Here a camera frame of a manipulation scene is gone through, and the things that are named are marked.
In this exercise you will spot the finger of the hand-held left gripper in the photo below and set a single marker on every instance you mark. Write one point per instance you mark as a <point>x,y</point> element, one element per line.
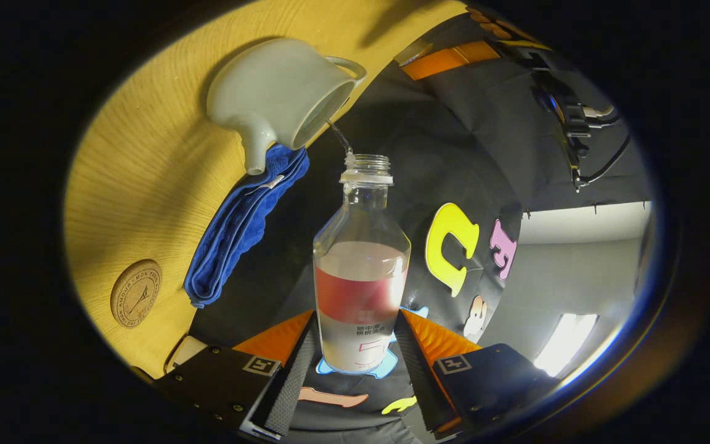
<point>453,60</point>
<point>503,31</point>

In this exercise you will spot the blue folded towel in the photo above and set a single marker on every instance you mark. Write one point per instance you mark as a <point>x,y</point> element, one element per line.
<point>238,228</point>

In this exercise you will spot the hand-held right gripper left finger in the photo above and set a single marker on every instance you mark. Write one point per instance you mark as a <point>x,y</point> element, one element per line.
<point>290,382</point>

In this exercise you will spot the white ceramic teacup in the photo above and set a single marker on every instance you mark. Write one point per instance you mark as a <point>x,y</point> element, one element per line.
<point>269,92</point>

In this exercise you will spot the round cork coaster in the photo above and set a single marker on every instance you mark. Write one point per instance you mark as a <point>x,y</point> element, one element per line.
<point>136,294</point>

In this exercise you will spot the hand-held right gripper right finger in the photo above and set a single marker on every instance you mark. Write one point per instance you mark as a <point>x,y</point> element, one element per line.
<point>420,376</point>

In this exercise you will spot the clear water bottle red label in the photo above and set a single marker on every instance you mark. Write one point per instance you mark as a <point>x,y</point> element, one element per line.
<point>361,296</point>

